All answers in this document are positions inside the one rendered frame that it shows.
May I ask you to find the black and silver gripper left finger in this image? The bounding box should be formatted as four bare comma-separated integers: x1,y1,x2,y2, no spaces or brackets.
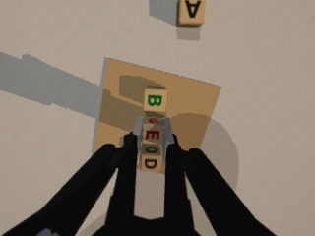
2,116,144,236

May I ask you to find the brown square mat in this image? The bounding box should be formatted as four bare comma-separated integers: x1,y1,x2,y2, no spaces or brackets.
94,58,221,153

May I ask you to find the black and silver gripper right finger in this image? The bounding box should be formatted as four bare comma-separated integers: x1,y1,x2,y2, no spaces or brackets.
162,118,277,236

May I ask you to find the tan wooden letter block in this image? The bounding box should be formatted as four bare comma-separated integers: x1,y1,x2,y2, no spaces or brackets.
176,0,206,28
141,146,161,172
143,85,167,112
142,117,164,145

